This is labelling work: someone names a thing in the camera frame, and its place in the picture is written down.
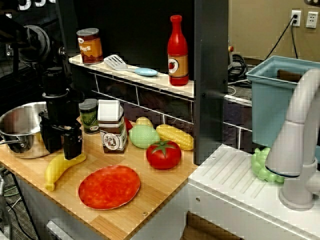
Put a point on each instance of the yellow toy lemon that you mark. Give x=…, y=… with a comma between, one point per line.
x=144, y=122

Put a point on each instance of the teal plastic bin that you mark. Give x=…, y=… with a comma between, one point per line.
x=270, y=110

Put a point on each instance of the grey box red button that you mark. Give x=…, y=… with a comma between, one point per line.
x=230, y=53

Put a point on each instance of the brown item in bin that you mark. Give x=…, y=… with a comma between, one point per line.
x=290, y=74

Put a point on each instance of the red ketchup bottle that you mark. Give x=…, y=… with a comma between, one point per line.
x=178, y=50

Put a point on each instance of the red toy pepper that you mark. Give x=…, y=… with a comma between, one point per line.
x=128, y=125

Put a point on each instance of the green toy lime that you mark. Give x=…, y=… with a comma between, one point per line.
x=142, y=136

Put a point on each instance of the green toy grapes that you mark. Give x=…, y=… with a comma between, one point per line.
x=258, y=165

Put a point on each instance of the orange beans can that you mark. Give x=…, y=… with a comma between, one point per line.
x=90, y=47

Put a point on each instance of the white wall data outlet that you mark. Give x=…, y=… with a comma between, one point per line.
x=312, y=19

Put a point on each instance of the grey toy faucet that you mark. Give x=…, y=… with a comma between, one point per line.
x=285, y=150

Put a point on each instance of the dark grey vertical post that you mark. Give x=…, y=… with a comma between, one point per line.
x=210, y=75

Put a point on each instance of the red round plate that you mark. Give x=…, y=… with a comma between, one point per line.
x=110, y=187

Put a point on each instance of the brown white toy carton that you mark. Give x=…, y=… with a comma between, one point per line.
x=112, y=130

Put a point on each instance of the black WidowX robot arm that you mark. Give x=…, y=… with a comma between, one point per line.
x=56, y=82

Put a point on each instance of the yellow toy banana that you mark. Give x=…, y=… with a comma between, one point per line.
x=53, y=172

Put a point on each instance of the white wall power outlet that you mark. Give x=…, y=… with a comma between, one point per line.
x=296, y=17

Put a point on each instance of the white tiled backsplash shelf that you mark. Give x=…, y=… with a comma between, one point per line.
x=150, y=80

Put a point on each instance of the white toy sink cabinet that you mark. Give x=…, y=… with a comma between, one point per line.
x=225, y=195

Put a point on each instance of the yellow toy corn cob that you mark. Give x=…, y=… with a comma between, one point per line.
x=176, y=136

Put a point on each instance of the green toy can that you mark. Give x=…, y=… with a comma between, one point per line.
x=88, y=117

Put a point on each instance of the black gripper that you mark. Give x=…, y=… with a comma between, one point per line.
x=60, y=115

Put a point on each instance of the silver steel pot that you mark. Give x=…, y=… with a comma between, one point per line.
x=21, y=117

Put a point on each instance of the red toy tomato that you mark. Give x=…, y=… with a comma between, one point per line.
x=163, y=156

